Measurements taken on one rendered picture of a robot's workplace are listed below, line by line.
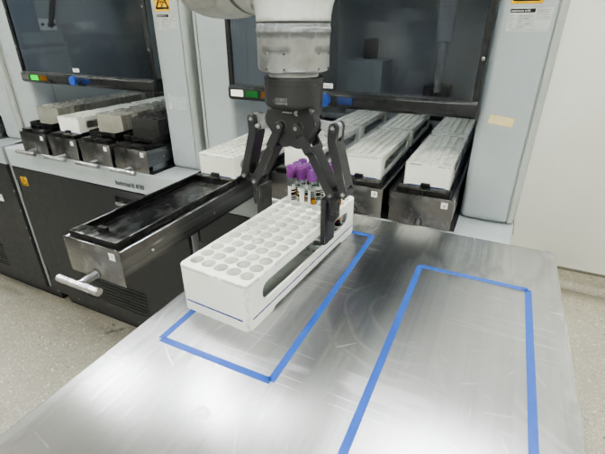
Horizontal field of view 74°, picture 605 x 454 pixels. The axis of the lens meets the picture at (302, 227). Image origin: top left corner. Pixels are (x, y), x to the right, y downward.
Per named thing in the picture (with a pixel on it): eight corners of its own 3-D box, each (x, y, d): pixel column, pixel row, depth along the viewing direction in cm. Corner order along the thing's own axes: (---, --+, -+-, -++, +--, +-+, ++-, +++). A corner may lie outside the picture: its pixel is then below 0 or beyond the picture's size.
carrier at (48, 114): (67, 124, 143) (62, 107, 140) (61, 126, 141) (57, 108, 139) (45, 122, 147) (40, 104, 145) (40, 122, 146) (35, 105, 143)
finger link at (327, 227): (329, 192, 57) (335, 193, 57) (329, 236, 60) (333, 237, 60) (320, 199, 55) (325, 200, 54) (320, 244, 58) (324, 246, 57)
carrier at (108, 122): (130, 133, 131) (126, 114, 128) (124, 135, 129) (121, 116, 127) (103, 130, 135) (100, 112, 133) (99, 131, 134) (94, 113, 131)
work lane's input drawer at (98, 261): (265, 166, 128) (264, 138, 124) (303, 172, 123) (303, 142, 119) (49, 282, 70) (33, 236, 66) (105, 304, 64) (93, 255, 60)
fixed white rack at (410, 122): (400, 127, 147) (402, 110, 144) (428, 131, 143) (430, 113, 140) (376, 147, 123) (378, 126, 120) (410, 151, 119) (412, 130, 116)
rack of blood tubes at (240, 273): (302, 218, 73) (302, 186, 70) (353, 230, 69) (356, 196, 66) (184, 306, 50) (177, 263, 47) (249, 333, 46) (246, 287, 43)
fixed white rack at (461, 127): (444, 131, 141) (446, 113, 138) (474, 135, 137) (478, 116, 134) (428, 153, 117) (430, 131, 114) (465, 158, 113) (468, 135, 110)
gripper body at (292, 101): (248, 75, 50) (252, 148, 54) (309, 78, 46) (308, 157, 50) (281, 69, 56) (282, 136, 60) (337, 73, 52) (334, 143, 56)
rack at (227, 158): (263, 148, 122) (262, 127, 119) (293, 152, 118) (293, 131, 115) (200, 177, 98) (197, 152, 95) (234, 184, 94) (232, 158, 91)
